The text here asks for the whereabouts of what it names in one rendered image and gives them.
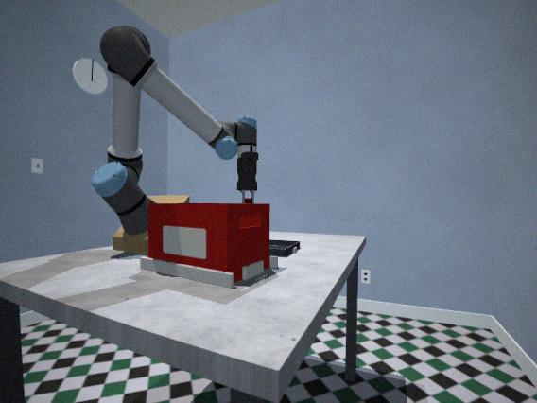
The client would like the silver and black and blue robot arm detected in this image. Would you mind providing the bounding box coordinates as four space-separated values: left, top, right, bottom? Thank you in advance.
92 26 257 236

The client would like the red crate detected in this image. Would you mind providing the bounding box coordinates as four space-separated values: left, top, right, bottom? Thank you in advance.
148 203 270 282

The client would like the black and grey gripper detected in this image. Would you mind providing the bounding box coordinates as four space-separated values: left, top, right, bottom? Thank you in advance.
237 145 258 203

